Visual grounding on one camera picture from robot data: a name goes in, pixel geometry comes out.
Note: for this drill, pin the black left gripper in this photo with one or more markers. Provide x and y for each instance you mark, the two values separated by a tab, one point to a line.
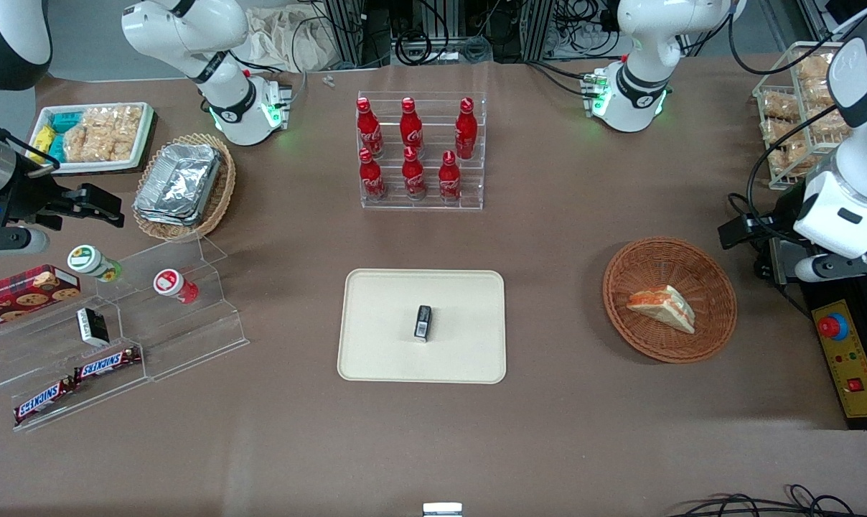
784	213

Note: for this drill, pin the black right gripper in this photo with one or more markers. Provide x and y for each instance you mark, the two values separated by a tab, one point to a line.
26	195

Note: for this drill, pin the triangular sandwich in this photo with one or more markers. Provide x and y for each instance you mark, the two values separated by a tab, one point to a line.
663	305

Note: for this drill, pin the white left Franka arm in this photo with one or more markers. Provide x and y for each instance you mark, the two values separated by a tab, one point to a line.
649	43

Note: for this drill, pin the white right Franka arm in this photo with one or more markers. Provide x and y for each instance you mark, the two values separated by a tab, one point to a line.
182	36

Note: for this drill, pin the white rectangular snack tray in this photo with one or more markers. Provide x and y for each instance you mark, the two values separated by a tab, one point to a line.
96	166

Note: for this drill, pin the round brown wicker basket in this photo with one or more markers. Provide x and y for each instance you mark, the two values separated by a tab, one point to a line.
670	262

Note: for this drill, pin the oval wicker basket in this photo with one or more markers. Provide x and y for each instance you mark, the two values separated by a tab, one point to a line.
218	194

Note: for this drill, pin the beige rectangular tray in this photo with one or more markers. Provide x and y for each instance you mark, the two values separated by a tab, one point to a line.
383	323

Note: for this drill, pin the rice cracker bag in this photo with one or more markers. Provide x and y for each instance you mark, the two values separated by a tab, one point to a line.
121	122
89	142

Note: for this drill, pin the teal snack packet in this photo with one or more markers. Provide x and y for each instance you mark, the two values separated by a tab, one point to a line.
56	148
66	120

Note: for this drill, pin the yellow snack packet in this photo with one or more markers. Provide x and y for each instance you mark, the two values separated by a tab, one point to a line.
41	142

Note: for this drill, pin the cracker packet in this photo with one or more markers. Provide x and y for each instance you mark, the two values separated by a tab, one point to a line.
815	67
778	131
828	123
792	159
819	92
779	106

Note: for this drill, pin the aluminium foil container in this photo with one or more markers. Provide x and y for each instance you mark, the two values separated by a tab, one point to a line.
179	183

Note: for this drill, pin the red cookie box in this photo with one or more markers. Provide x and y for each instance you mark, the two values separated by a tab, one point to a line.
24	294

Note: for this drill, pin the black and white small box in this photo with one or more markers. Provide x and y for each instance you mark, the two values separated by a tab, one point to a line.
92	327

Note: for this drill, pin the Snickers bar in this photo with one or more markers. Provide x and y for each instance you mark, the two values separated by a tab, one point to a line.
44	401
107	364

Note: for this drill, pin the clear acrylic step display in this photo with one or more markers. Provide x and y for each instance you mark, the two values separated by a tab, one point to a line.
189	337

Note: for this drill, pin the yellow emergency stop box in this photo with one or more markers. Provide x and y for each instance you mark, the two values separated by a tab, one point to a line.
853	373

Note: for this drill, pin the beige cloth bag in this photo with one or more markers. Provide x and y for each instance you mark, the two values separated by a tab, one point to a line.
283	39

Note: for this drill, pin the small silver metal piece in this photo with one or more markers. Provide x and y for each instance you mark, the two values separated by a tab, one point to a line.
329	80

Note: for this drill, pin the clear acrylic bottle rack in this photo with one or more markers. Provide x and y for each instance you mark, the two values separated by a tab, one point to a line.
469	187

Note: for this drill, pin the red cola bottle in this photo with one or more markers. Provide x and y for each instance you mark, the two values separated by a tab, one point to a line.
369	129
449	179
411	128
413	177
466	131
371	178

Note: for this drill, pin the small white black device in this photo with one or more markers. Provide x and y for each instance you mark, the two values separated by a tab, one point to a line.
442	510

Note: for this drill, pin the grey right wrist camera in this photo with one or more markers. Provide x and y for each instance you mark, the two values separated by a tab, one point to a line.
13	240

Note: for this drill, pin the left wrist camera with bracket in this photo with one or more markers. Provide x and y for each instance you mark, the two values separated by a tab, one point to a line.
814	269

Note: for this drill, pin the aluminium frame rack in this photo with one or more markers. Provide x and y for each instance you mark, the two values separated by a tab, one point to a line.
347	29

